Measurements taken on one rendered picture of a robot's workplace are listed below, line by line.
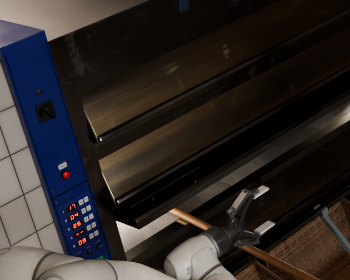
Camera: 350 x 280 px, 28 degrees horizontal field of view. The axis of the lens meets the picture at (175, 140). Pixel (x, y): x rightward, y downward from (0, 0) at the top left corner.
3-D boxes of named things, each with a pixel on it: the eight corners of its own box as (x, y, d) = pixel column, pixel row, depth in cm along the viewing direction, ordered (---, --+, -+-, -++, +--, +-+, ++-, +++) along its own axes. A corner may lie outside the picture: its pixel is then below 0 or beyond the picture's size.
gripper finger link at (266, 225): (260, 233, 224) (260, 235, 224) (275, 223, 227) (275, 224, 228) (253, 230, 226) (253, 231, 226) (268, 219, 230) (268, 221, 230)
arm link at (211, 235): (200, 253, 218) (214, 244, 221) (220, 264, 211) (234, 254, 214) (195, 229, 214) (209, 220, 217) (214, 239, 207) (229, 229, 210)
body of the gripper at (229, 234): (210, 222, 216) (231, 208, 221) (215, 244, 220) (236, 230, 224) (226, 230, 210) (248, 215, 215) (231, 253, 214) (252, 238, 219)
